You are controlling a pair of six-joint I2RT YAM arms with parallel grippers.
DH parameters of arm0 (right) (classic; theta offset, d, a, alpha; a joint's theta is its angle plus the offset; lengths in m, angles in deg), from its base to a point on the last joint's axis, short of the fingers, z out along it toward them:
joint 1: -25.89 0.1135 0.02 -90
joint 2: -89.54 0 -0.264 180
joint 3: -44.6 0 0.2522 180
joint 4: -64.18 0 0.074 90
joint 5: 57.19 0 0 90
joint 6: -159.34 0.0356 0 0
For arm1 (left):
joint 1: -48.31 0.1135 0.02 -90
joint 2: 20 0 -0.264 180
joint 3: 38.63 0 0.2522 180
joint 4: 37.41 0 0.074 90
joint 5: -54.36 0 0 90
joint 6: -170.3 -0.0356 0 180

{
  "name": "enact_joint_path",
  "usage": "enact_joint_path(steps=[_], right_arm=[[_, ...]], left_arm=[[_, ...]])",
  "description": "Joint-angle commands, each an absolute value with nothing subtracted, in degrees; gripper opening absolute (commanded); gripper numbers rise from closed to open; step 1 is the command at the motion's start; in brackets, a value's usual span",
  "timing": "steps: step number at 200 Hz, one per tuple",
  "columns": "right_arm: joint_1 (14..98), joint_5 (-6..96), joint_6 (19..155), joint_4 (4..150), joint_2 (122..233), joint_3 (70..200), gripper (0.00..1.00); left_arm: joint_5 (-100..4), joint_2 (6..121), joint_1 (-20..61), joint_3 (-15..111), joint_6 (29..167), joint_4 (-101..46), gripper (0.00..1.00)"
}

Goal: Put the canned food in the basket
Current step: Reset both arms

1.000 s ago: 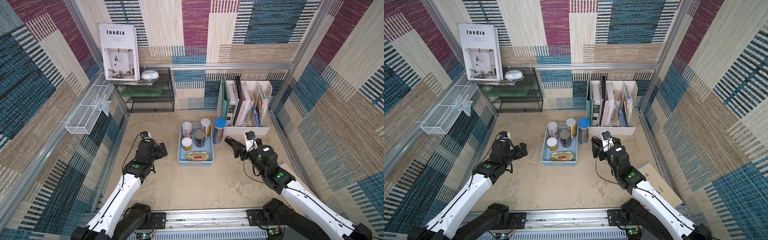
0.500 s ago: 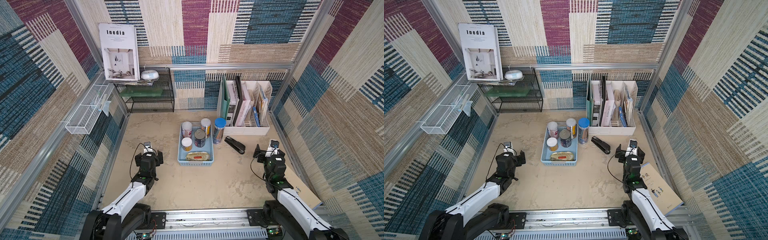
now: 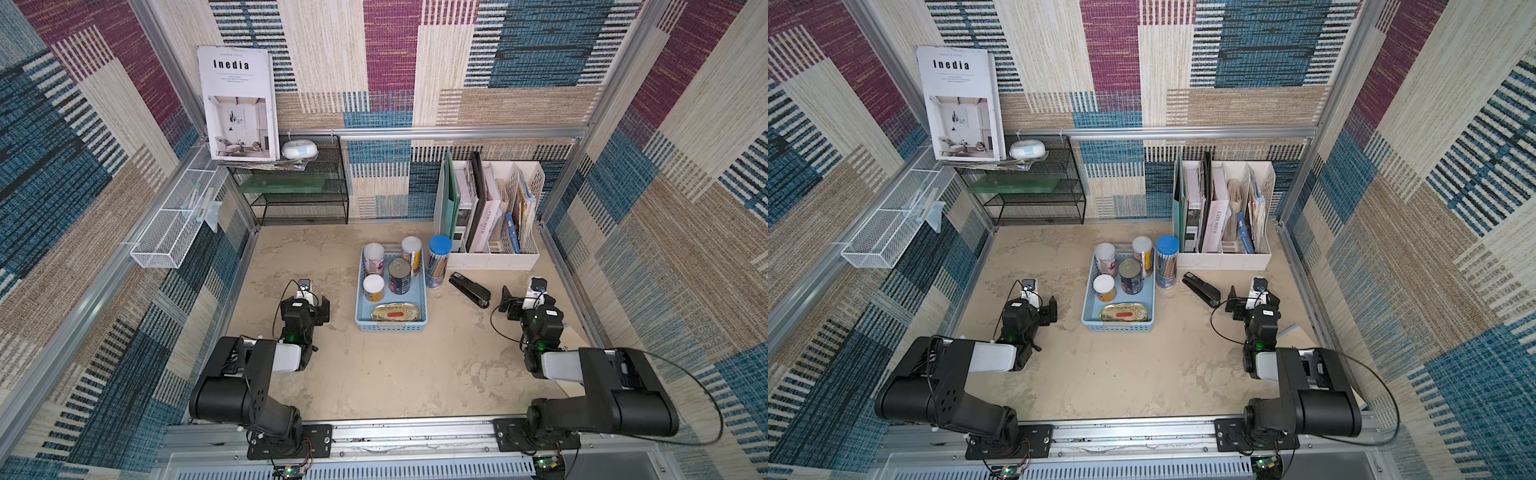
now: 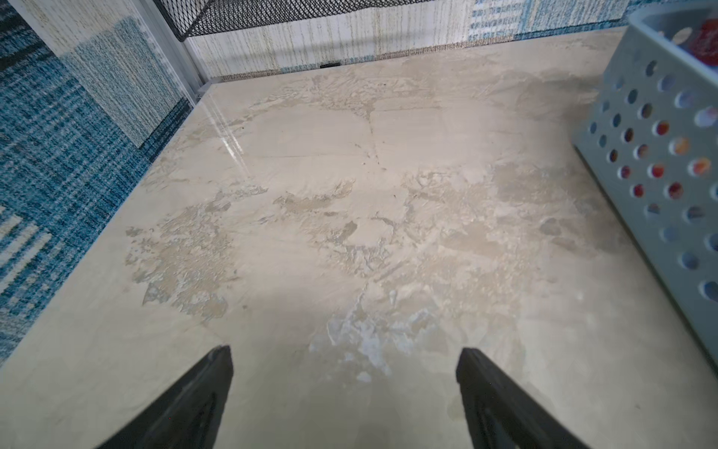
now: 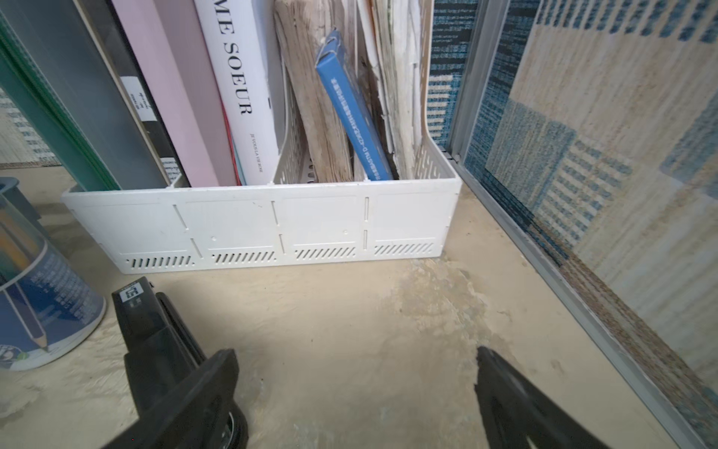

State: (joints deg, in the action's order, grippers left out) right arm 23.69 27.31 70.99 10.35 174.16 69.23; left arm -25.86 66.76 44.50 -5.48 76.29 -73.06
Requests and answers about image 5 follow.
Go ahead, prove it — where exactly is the white book ME SOEUR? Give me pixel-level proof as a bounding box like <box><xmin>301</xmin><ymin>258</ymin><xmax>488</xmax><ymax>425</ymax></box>
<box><xmin>194</xmin><ymin>0</ymin><xmax>286</xmax><ymax>185</ymax></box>

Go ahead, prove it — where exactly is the light blue plastic basket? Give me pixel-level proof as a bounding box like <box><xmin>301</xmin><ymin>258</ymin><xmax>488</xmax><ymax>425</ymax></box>
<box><xmin>0</xmin><ymin>177</ymin><xmax>50</xmax><ymax>239</ymax></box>

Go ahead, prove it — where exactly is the stack of worn papers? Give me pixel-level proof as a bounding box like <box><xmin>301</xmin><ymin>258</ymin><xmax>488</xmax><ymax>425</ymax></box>
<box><xmin>357</xmin><ymin>1</ymin><xmax>434</xmax><ymax>180</ymax></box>

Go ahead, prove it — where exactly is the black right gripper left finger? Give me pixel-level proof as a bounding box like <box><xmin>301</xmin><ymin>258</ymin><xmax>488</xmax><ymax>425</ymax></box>
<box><xmin>106</xmin><ymin>349</ymin><xmax>241</xmax><ymax>448</ymax></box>

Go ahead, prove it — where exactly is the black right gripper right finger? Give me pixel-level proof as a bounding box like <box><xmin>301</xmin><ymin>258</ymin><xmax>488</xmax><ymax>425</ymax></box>
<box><xmin>474</xmin><ymin>346</ymin><xmax>607</xmax><ymax>448</ymax></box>

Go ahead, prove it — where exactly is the green folder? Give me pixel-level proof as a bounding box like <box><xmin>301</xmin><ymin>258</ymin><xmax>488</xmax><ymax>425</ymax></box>
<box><xmin>1</xmin><ymin>18</ymin><xmax>120</xmax><ymax>192</ymax></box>

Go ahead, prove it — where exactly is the black stapler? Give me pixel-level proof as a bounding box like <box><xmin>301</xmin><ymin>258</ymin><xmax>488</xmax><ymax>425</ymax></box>
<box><xmin>112</xmin><ymin>277</ymin><xmax>249</xmax><ymax>448</ymax></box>

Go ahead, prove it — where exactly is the pink book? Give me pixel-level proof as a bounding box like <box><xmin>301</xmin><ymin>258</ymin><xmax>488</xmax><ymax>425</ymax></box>
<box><xmin>112</xmin><ymin>1</ymin><xmax>237</xmax><ymax>187</ymax></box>

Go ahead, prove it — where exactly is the dark grey binder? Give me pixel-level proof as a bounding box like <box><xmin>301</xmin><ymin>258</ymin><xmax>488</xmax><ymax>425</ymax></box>
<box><xmin>1</xmin><ymin>1</ymin><xmax>182</xmax><ymax>190</ymax></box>

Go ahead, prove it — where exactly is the white plastic file organizer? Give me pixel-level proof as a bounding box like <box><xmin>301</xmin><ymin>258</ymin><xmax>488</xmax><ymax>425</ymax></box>
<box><xmin>63</xmin><ymin>1</ymin><xmax>462</xmax><ymax>274</ymax></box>

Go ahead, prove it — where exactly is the worn wooden-look book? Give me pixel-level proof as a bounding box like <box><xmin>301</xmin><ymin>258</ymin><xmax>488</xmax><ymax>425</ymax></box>
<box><xmin>274</xmin><ymin>1</ymin><xmax>355</xmax><ymax>183</ymax></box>

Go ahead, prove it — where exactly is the blue lid pencil canister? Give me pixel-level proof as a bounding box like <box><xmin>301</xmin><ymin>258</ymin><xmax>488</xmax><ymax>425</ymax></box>
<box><xmin>1</xmin><ymin>198</ymin><xmax>107</xmax><ymax>372</ymax></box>

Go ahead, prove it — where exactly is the blue slim book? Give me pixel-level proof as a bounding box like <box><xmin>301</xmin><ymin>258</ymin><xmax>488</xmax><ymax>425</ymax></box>
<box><xmin>315</xmin><ymin>28</ymin><xmax>394</xmax><ymax>181</ymax></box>

